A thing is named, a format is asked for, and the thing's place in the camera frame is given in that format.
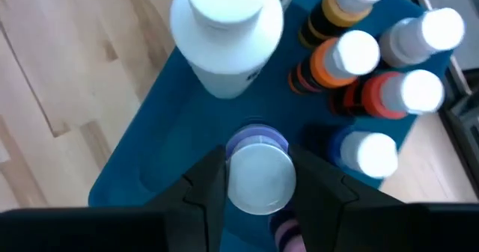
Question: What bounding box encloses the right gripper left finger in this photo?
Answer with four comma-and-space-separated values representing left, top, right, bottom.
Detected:
0, 145, 228, 252

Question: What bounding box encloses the orange paint bottle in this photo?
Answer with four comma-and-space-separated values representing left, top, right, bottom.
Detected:
287, 29, 382, 95

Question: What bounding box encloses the tall white bottle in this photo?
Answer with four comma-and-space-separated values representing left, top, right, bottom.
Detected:
169, 0, 284, 100

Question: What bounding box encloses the small dark paint bottle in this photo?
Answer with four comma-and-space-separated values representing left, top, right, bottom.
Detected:
377, 7, 466, 68

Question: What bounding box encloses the purple paint bottle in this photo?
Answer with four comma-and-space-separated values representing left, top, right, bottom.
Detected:
224, 123, 297, 216

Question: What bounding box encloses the yellow paint bottle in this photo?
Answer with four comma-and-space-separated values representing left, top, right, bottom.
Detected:
298, 0, 395, 50

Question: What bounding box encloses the pink paint bottle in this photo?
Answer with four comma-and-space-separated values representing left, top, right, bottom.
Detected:
268, 209, 306, 252

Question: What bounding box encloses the blue paint bottle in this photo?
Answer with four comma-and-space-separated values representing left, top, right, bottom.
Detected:
328, 126, 400, 180

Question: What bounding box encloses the red paint bottle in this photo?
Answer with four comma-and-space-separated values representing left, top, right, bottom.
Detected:
328, 69, 446, 120

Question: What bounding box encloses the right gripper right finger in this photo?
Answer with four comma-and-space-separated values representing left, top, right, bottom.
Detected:
290, 145, 479, 252

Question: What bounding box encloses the blue plastic bin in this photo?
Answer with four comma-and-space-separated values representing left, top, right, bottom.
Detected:
88, 0, 454, 252

